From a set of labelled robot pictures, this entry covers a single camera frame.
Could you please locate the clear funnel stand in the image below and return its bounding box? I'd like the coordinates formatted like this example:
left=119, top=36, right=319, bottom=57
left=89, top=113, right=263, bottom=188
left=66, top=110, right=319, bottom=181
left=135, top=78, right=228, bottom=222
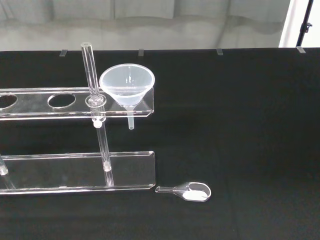
left=0, top=41, right=156, bottom=196

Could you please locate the black bench cloth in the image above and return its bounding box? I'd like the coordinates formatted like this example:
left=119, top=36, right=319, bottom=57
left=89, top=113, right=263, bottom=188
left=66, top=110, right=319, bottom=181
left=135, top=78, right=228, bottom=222
left=0, top=46, right=320, bottom=240

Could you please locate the pale board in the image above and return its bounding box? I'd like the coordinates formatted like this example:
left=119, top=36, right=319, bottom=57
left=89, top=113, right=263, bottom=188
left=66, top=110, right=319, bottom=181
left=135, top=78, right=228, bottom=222
left=278, top=0, right=320, bottom=49

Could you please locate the black tripod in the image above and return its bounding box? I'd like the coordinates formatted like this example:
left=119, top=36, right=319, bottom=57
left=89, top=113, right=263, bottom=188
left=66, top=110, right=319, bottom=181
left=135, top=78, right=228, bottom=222
left=296, top=0, right=315, bottom=48

